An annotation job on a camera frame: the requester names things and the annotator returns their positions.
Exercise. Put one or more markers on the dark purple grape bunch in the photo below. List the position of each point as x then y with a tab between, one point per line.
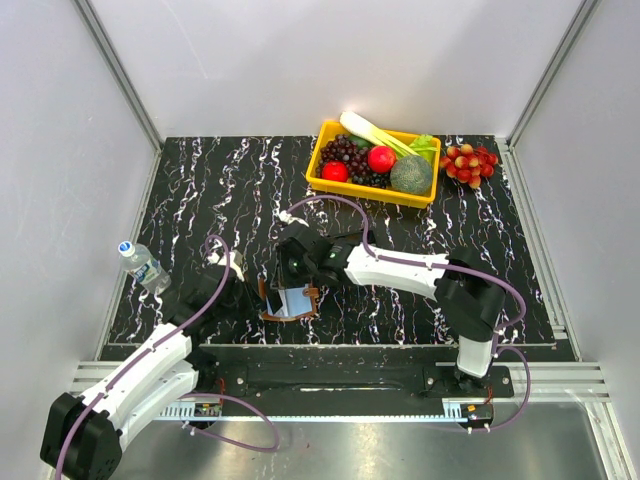
355	159

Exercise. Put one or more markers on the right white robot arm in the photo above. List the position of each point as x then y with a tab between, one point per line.
469	301

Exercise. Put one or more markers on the white green leek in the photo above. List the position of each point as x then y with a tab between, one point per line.
360	127

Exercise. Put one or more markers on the green netted melon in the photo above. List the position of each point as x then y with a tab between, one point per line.
412	174

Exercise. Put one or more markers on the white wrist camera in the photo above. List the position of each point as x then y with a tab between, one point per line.
288	219
234	260

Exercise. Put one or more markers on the brown leather card holder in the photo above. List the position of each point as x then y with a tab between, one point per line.
264	291

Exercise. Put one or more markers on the green cucumber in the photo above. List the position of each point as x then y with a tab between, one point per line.
359	142

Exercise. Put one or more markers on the yellow plastic basket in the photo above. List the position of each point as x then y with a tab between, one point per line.
328	131

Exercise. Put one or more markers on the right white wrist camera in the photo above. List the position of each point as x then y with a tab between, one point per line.
288	219

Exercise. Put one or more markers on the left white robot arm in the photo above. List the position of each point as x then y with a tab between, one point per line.
86	434

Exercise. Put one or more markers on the red apple front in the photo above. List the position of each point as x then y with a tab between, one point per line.
335	171

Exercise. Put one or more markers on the red apple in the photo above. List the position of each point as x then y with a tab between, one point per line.
335	171
381	159

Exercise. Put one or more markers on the black card box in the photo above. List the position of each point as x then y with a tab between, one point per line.
353	237

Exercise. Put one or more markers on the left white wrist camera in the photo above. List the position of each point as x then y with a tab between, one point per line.
234	260

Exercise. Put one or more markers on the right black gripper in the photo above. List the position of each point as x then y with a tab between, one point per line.
282	279

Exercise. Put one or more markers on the clear plastic water bottle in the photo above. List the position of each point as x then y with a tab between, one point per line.
138	262

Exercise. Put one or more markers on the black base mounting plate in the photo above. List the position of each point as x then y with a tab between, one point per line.
423	370

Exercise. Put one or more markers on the red cherry cluster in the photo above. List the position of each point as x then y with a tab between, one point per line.
471	166

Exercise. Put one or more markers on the red apple back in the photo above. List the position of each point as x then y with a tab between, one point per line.
381	159

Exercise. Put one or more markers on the aluminium frame rail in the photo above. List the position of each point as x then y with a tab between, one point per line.
397	402

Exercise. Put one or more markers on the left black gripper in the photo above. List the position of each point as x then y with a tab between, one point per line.
252	302

